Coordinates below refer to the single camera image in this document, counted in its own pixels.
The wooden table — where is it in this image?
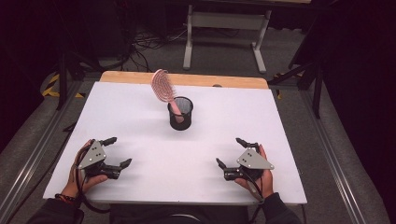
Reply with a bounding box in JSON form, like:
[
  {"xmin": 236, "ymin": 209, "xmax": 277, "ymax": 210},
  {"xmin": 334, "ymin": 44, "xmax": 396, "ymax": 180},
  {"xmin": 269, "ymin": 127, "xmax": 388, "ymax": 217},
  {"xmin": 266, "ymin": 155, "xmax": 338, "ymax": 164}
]
[{"xmin": 99, "ymin": 70, "xmax": 270, "ymax": 91}]

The black mesh pen holder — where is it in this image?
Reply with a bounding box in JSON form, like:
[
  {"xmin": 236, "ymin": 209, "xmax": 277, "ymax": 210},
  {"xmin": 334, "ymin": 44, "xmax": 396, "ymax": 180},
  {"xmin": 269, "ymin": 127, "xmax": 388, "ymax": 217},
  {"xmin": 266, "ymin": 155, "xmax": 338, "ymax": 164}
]
[{"xmin": 166, "ymin": 95, "xmax": 194, "ymax": 132}]

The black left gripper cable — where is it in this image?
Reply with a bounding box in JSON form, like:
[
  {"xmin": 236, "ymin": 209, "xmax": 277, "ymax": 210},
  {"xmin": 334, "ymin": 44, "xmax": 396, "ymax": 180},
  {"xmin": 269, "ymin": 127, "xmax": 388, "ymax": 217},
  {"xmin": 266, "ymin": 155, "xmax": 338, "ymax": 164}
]
[{"xmin": 73, "ymin": 146, "xmax": 112, "ymax": 216}]

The aluminium floor rail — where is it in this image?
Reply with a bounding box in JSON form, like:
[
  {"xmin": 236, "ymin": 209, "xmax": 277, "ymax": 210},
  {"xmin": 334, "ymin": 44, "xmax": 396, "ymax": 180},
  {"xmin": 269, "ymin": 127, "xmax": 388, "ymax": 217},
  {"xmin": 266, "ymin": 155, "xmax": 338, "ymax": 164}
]
[
  {"xmin": 298, "ymin": 89, "xmax": 369, "ymax": 224},
  {"xmin": 0, "ymin": 79, "xmax": 86, "ymax": 224}
]

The white board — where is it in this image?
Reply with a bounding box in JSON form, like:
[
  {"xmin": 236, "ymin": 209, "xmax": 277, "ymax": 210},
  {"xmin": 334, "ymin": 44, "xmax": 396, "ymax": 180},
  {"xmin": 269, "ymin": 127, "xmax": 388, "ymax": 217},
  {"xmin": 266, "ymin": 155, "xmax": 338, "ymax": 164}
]
[{"xmin": 42, "ymin": 81, "xmax": 308, "ymax": 206}]

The tangle of black floor cables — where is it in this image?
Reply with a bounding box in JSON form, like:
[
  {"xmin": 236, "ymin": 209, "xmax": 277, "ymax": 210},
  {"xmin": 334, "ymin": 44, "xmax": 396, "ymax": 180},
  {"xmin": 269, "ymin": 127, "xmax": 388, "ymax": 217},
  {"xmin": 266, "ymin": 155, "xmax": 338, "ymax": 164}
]
[{"xmin": 106, "ymin": 18, "xmax": 191, "ymax": 73}]

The person's dark clothed body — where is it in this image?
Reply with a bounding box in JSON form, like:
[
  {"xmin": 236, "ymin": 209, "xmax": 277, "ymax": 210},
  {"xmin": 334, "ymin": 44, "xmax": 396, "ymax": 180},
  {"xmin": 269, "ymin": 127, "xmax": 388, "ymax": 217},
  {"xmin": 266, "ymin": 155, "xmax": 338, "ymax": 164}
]
[{"xmin": 109, "ymin": 203, "xmax": 250, "ymax": 224}]

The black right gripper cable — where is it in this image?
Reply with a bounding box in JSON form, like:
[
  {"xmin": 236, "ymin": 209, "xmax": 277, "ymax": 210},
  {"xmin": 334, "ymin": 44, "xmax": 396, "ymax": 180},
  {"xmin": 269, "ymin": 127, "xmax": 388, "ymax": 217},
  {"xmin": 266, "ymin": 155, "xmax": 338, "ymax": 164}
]
[{"xmin": 242, "ymin": 170, "xmax": 265, "ymax": 223}]

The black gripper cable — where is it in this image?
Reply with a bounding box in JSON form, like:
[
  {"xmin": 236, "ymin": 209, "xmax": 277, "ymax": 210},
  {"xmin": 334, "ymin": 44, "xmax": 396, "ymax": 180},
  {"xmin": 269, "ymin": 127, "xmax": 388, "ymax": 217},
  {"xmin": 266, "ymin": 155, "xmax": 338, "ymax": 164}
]
[
  {"xmin": 242, "ymin": 170, "xmax": 265, "ymax": 223},
  {"xmin": 73, "ymin": 146, "xmax": 112, "ymax": 216}
]

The dark beaded bracelet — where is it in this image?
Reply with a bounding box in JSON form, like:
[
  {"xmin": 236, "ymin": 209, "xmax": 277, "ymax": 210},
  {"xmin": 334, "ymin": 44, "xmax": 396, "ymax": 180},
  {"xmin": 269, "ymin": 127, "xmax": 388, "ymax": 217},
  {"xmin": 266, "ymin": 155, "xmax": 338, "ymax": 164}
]
[{"xmin": 54, "ymin": 192, "xmax": 78, "ymax": 207}]

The yellow black hazard tape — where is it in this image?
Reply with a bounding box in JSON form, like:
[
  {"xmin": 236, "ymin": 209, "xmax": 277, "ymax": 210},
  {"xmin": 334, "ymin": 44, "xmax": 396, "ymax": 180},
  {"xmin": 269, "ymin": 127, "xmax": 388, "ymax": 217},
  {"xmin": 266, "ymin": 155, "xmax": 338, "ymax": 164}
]
[
  {"xmin": 273, "ymin": 71, "xmax": 305, "ymax": 101},
  {"xmin": 41, "ymin": 73, "xmax": 86, "ymax": 99}
]

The person's right hand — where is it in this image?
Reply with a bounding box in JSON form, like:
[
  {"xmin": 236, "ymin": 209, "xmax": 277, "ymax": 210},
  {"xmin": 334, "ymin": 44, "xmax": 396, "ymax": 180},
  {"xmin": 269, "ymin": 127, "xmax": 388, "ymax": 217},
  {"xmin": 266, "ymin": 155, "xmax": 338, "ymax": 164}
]
[{"xmin": 233, "ymin": 144, "xmax": 276, "ymax": 201}]

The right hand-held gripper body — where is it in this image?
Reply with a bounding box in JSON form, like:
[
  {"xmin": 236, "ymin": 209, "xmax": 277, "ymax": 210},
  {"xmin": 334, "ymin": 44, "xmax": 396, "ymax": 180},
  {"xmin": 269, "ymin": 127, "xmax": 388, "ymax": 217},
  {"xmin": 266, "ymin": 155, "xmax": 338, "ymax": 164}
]
[{"xmin": 230, "ymin": 147, "xmax": 276, "ymax": 183}]

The black metal stand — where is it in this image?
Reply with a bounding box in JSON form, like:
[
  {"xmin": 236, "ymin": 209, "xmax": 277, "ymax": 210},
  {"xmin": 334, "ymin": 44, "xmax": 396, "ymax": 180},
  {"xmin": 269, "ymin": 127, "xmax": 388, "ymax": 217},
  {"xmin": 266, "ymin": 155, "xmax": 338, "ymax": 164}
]
[
  {"xmin": 55, "ymin": 51, "xmax": 106, "ymax": 111},
  {"xmin": 267, "ymin": 61, "xmax": 325, "ymax": 119}
]

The grey metal table frame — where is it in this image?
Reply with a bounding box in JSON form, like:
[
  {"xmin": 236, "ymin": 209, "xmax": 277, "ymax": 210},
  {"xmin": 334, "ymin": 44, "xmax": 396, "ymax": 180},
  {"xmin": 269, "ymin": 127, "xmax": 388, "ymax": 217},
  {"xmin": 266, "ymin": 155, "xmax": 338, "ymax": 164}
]
[{"xmin": 182, "ymin": 3, "xmax": 273, "ymax": 75}]

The person's left hand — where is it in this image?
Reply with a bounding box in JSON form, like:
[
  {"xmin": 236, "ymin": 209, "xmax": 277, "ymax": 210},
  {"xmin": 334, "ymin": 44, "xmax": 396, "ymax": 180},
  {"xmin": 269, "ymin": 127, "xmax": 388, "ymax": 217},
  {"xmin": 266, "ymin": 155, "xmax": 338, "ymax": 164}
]
[{"xmin": 60, "ymin": 138, "xmax": 109, "ymax": 199}]

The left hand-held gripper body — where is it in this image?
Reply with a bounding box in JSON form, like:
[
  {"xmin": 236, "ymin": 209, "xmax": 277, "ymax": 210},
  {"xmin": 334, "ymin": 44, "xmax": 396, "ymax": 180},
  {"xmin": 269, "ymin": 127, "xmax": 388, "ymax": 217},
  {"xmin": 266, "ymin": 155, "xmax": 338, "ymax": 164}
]
[{"xmin": 77, "ymin": 139, "xmax": 115, "ymax": 181}]

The pink hairbrush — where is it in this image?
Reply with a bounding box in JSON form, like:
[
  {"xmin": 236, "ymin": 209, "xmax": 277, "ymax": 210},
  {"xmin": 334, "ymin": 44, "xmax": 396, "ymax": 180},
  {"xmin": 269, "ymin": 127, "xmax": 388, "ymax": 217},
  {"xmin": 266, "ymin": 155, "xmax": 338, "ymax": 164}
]
[{"xmin": 150, "ymin": 68, "xmax": 186, "ymax": 124}]

